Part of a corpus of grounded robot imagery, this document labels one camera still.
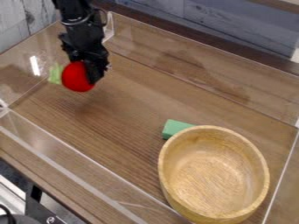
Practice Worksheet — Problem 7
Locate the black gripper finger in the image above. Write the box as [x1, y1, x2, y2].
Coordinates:
[68, 51, 82, 62]
[84, 60, 106, 85]

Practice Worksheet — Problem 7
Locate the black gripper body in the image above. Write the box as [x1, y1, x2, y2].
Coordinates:
[60, 23, 108, 71]

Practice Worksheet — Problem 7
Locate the red plush strawberry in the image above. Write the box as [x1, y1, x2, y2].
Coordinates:
[48, 61, 95, 92]

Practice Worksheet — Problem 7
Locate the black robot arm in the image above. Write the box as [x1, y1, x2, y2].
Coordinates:
[51, 0, 108, 84]

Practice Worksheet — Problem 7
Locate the green foam block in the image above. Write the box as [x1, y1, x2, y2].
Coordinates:
[163, 119, 194, 140]

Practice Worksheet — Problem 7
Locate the clear acrylic tray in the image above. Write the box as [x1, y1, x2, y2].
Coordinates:
[0, 15, 299, 224]

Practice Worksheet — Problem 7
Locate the wooden bowl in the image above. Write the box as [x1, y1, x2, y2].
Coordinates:
[158, 125, 271, 224]

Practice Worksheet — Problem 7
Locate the clear acrylic corner bracket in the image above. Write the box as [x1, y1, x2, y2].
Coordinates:
[103, 11, 115, 42]

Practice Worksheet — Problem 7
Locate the black table frame bracket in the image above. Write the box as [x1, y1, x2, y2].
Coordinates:
[24, 183, 67, 224]

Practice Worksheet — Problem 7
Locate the black cable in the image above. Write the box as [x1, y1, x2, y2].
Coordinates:
[0, 204, 19, 224]

